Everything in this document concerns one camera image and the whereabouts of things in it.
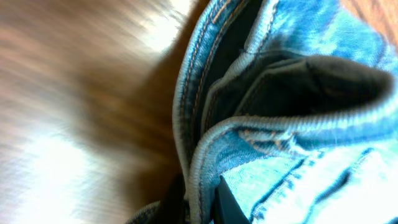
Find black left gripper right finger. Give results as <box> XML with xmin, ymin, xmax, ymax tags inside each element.
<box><xmin>213</xmin><ymin>176</ymin><xmax>250</xmax><ymax>224</ymax></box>

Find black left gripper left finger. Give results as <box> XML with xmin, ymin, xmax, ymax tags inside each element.
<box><xmin>149</xmin><ymin>174</ymin><xmax>185</xmax><ymax>224</ymax></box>

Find light blue denim jeans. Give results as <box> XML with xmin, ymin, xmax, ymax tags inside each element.
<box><xmin>124</xmin><ymin>0</ymin><xmax>398</xmax><ymax>224</ymax></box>

